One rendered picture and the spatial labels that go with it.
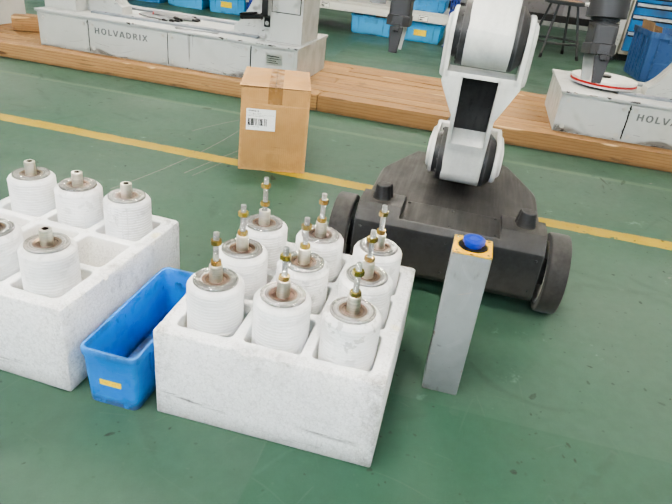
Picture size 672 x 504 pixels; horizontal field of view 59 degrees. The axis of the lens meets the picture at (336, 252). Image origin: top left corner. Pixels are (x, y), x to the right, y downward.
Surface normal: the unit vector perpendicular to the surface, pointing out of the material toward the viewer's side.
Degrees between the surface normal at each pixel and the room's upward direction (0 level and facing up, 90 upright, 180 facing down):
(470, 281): 90
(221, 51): 90
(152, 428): 0
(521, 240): 45
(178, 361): 90
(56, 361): 90
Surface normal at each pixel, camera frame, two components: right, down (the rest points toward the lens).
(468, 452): 0.11, -0.87
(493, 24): -0.18, 0.05
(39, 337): -0.29, 0.43
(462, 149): -0.26, 0.82
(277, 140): 0.06, 0.47
